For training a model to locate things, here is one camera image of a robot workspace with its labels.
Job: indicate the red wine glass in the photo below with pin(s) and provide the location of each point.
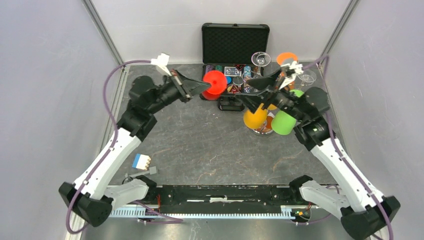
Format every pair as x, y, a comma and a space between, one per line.
218, 84

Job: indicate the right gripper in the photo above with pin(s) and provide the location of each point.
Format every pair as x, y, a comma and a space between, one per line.
253, 101

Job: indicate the blue white toy block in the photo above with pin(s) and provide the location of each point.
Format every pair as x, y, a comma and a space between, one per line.
141, 161

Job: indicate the playing card deck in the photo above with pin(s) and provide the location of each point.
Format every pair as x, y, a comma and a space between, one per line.
231, 71

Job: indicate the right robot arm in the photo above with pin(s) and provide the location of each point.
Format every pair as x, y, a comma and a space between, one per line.
362, 209

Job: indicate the yellow wine glass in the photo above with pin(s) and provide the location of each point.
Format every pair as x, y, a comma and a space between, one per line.
261, 119

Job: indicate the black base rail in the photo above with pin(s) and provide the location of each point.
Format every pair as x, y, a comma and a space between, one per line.
222, 199

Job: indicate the clear wine glass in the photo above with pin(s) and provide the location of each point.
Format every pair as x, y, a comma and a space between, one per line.
260, 60
307, 78

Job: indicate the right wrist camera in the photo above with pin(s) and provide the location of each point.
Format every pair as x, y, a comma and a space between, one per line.
289, 72

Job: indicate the chrome wine glass rack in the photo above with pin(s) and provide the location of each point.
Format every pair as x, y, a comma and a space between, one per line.
248, 75

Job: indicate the black poker chip case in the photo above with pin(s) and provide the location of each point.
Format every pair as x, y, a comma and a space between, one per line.
232, 45

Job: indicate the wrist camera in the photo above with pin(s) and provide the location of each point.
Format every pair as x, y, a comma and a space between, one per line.
289, 72
160, 63

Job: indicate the green wine glass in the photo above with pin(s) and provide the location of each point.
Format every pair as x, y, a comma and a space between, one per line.
283, 123

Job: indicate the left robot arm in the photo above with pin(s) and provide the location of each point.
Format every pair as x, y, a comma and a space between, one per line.
89, 196

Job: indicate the grey toy block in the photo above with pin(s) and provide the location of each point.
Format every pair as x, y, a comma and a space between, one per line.
151, 171

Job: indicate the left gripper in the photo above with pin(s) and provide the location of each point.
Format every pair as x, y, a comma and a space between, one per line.
187, 88

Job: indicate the orange wine glass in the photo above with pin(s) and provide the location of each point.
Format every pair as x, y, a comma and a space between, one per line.
283, 58

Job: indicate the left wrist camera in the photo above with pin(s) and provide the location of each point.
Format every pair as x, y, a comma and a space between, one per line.
160, 63

